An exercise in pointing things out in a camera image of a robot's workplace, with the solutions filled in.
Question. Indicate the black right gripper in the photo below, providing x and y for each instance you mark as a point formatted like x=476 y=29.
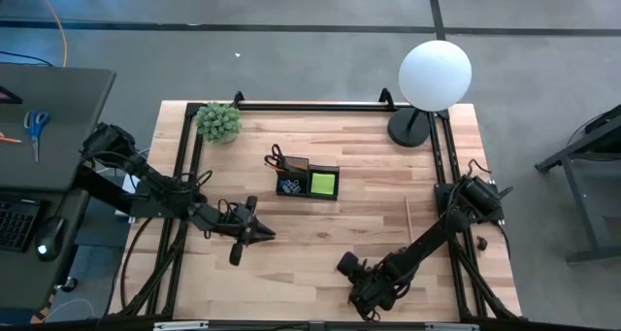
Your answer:
x=383 y=287

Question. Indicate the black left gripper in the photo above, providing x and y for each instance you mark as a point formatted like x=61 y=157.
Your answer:
x=233 y=221

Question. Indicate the black mesh desk organizer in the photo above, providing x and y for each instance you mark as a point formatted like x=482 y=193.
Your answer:
x=305 y=195

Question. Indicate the plain wooden pencil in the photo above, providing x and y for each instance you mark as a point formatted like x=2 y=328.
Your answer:
x=409 y=219

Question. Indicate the green sticky note pad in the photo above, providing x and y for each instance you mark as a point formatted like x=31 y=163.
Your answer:
x=323 y=184

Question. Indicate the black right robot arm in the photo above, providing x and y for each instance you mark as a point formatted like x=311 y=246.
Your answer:
x=436 y=234

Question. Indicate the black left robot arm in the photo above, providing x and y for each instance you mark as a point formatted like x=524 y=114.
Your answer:
x=145 y=175

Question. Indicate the small brown knob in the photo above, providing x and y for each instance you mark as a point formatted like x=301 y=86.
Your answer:
x=482 y=243

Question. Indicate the green potted plant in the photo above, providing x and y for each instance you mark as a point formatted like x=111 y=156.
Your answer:
x=218 y=122

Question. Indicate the black computer mouse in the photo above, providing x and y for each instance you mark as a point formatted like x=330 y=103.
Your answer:
x=48 y=239

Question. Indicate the white globe table lamp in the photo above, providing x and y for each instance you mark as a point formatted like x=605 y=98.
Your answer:
x=434 y=76

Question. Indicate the dark metal cart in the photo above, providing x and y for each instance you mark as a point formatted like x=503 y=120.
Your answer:
x=587 y=175

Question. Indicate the grey side desk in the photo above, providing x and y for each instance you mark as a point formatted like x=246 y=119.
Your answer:
x=63 y=108

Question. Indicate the black keyboard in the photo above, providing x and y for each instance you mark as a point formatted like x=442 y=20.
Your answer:
x=17 y=224

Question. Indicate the orange pen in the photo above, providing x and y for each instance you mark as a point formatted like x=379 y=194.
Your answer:
x=9 y=139

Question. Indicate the dark tablet red edge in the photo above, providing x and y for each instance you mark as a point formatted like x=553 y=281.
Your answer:
x=9 y=96

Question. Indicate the silver metal bracket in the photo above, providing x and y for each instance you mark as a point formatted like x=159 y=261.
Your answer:
x=180 y=325
x=451 y=326

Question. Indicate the black metal table frame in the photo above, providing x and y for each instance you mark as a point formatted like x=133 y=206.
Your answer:
x=310 y=106

